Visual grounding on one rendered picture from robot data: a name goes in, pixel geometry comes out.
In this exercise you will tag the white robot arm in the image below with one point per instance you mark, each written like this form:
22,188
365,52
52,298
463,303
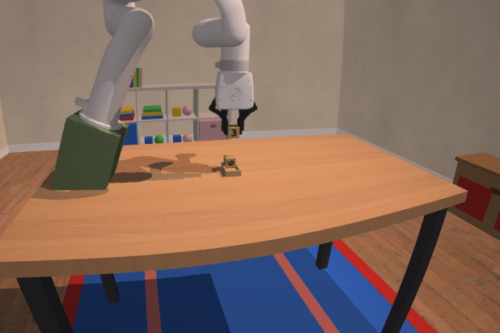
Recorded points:
133,28

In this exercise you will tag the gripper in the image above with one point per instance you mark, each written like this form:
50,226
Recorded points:
233,91

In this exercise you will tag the tan number cube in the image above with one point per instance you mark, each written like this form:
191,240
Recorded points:
233,131
229,161

